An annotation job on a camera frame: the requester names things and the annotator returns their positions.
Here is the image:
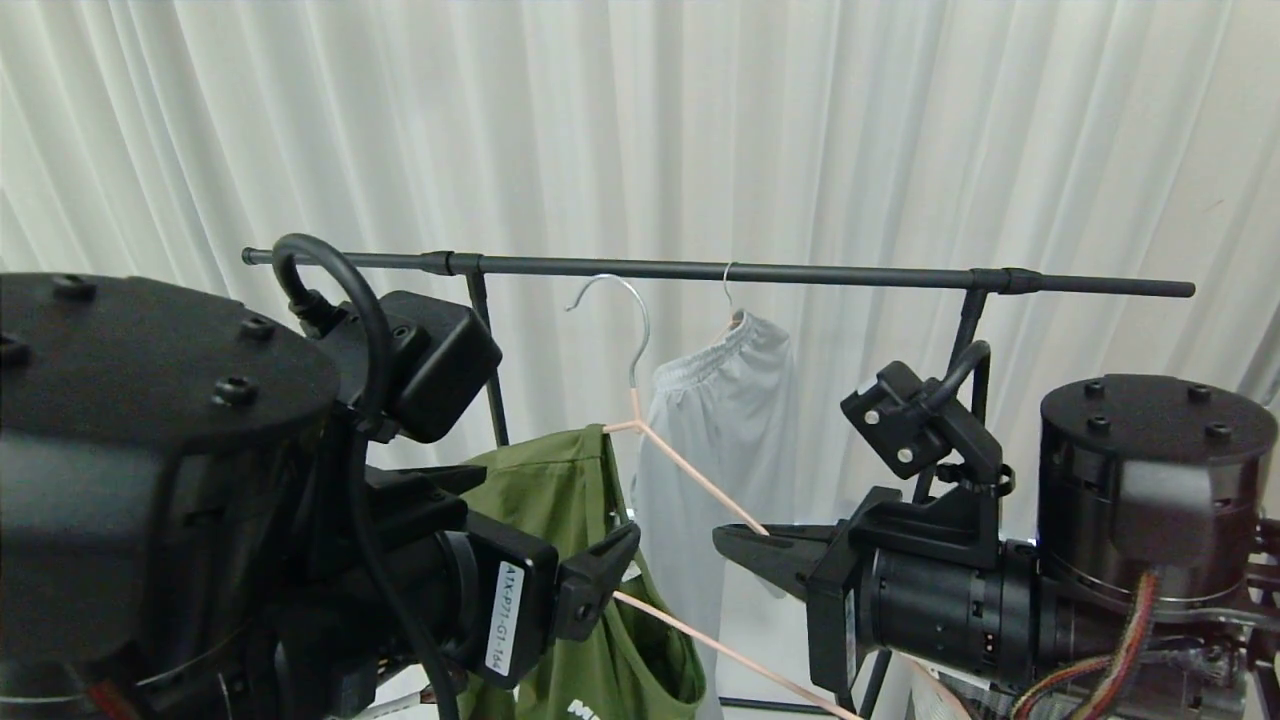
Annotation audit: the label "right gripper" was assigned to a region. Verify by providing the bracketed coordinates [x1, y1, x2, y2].
[806, 520, 1041, 696]

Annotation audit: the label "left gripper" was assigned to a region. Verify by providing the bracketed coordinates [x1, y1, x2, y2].
[360, 510, 642, 691]

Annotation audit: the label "green garment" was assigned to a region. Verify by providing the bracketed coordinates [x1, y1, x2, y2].
[455, 425, 707, 720]

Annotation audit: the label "pink clothes hanger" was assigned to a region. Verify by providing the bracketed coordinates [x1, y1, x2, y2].
[715, 262, 748, 346]
[565, 275, 971, 720]

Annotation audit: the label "pale grey shorts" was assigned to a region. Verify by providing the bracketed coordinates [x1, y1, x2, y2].
[635, 312, 798, 720]

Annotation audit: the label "white laundry basket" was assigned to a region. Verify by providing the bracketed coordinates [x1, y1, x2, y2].
[900, 660, 1021, 720]

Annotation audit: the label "black clothes rack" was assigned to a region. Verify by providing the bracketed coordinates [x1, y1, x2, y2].
[242, 247, 1196, 716]

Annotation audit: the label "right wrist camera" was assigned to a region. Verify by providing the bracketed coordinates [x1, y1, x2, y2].
[840, 360, 1009, 571]

